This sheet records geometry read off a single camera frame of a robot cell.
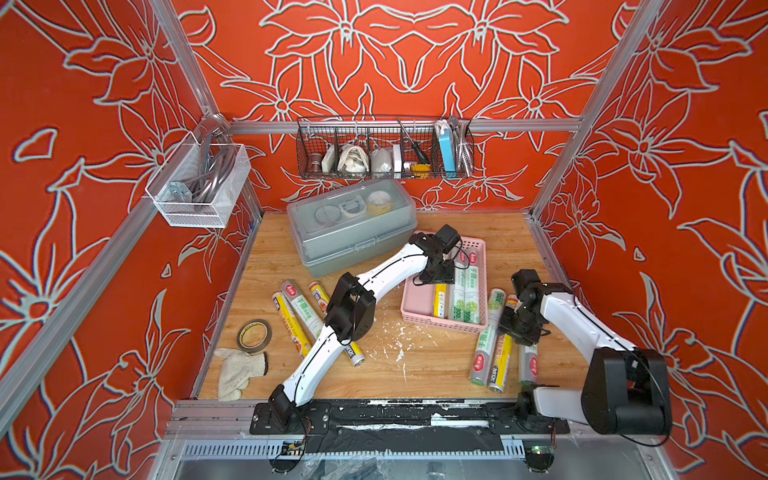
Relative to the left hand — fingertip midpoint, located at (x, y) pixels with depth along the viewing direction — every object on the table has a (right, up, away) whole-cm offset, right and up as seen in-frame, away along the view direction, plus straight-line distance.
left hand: (450, 278), depth 92 cm
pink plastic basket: (-10, -7, -1) cm, 12 cm away
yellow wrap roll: (-3, -6, -2) cm, 8 cm away
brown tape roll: (-57, -19, -7) cm, 60 cm away
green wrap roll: (+7, -3, +1) cm, 8 cm away
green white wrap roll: (+3, -3, +1) cm, 4 cm away
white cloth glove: (-62, -24, -11) cm, 67 cm away
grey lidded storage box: (-32, +16, -3) cm, 36 cm away
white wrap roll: (+18, -21, -14) cm, 31 cm away
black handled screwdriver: (-9, +41, +3) cm, 42 cm away
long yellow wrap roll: (+10, -22, -14) cm, 28 cm away
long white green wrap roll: (+8, -16, -10) cm, 20 cm away
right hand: (+13, -14, -8) cm, 21 cm away
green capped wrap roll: (-45, -9, -4) cm, 46 cm away
